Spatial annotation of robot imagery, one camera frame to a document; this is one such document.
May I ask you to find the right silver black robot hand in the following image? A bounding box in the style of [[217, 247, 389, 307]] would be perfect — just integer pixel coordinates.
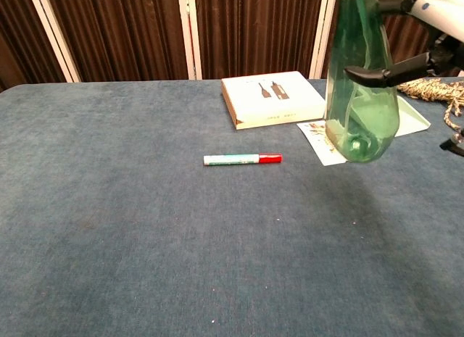
[[343, 0, 464, 153]]

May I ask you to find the white marker with red cap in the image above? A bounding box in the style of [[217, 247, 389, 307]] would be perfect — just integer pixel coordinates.
[[202, 152, 283, 167]]

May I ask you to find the white printed paper card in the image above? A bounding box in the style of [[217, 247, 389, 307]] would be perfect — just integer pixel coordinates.
[[296, 120, 349, 167]]

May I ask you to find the green transparent spray bottle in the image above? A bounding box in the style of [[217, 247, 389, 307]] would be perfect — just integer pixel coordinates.
[[324, 0, 400, 164]]

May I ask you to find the dark brown pleated curtain panel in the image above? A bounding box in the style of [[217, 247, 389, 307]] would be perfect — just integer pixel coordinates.
[[194, 0, 324, 80], [320, 0, 464, 80], [43, 0, 190, 83], [0, 0, 67, 93]]

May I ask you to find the blue fabric table cover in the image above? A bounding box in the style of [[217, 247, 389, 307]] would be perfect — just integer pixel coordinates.
[[0, 75, 464, 337]]

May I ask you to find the flat white cardboard box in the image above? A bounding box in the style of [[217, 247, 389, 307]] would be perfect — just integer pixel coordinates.
[[220, 70, 327, 130]]

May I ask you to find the light green plastic dustpan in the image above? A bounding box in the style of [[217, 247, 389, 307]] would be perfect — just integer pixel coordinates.
[[393, 93, 432, 138]]

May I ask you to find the white screen frame post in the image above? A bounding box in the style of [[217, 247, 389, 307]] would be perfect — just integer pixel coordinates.
[[307, 0, 341, 80], [27, 0, 81, 83], [176, 0, 203, 80]]

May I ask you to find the beige braided rope bundle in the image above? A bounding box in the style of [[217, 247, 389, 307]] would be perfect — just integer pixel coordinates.
[[396, 78, 464, 135]]

